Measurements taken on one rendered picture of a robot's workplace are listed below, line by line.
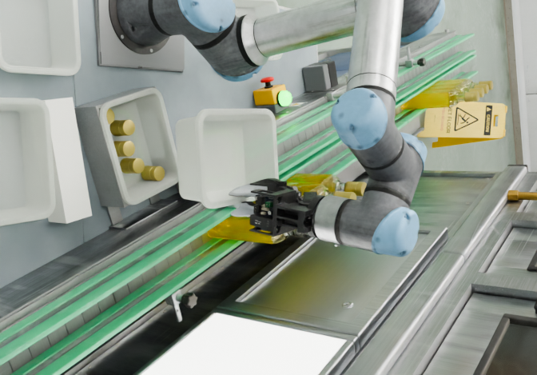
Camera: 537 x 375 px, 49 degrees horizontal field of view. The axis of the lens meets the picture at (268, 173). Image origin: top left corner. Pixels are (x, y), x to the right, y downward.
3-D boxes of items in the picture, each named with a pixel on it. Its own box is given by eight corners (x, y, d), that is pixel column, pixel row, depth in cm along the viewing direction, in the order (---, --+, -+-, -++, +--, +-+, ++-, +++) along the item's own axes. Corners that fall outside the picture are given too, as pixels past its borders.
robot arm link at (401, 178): (415, 119, 89) (392, 182, 86) (436, 157, 97) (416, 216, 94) (368, 116, 94) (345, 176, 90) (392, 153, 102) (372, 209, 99)
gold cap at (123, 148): (107, 143, 128) (121, 142, 125) (120, 138, 131) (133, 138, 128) (111, 158, 129) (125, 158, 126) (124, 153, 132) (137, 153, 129)
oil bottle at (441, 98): (400, 109, 223) (476, 106, 206) (399, 95, 221) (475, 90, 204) (406, 106, 227) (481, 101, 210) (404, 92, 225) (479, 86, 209)
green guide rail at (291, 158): (219, 195, 140) (245, 197, 135) (218, 191, 140) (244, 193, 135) (458, 53, 272) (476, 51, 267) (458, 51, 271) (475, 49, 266)
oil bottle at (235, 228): (208, 237, 138) (283, 246, 125) (203, 216, 136) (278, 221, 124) (223, 228, 142) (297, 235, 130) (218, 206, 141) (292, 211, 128)
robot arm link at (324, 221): (358, 195, 97) (356, 242, 99) (334, 191, 100) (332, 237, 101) (336, 202, 91) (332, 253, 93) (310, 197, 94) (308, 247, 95)
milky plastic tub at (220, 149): (161, 111, 105) (197, 108, 100) (241, 111, 123) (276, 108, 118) (168, 209, 106) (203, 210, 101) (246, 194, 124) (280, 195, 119)
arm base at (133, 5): (116, -30, 129) (147, -36, 123) (167, -15, 141) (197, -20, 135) (115, 41, 130) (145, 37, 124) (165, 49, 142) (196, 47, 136)
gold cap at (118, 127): (107, 122, 128) (121, 121, 125) (120, 117, 131) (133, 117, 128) (112, 138, 129) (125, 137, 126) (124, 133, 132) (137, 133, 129)
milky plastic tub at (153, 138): (101, 207, 129) (128, 209, 124) (72, 107, 123) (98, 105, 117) (157, 179, 142) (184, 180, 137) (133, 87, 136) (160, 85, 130)
